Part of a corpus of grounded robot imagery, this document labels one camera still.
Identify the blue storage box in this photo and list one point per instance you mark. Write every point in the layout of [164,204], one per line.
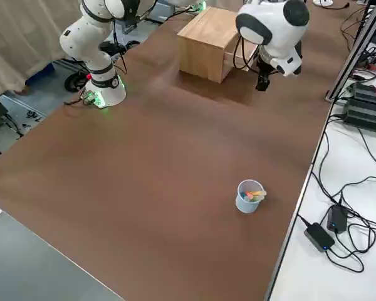
[42,75]

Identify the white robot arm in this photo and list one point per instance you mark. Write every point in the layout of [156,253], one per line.
[195,4]
[94,62]

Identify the yellow highlighter pen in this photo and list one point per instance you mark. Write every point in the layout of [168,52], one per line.
[260,194]

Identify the aluminium frame post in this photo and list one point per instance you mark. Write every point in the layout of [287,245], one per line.
[354,53]

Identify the wooden cabinet drawer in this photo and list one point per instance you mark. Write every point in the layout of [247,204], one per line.
[232,62]

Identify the white desk lamp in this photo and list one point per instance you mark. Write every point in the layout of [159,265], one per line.
[323,2]

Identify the black power supply box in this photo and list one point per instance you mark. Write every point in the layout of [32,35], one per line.
[366,117]
[369,94]

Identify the clear plastic pen cup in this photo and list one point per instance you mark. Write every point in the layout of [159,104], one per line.
[246,207]

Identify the wooden cabinet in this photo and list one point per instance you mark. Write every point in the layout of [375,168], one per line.
[200,53]

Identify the beige curtain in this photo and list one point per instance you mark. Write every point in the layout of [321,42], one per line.
[18,37]

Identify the black power adapter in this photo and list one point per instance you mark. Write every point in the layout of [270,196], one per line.
[319,238]
[336,219]

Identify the orange highlighter pen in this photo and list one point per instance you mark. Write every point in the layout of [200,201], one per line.
[253,192]

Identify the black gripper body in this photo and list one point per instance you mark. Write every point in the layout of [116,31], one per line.
[265,69]

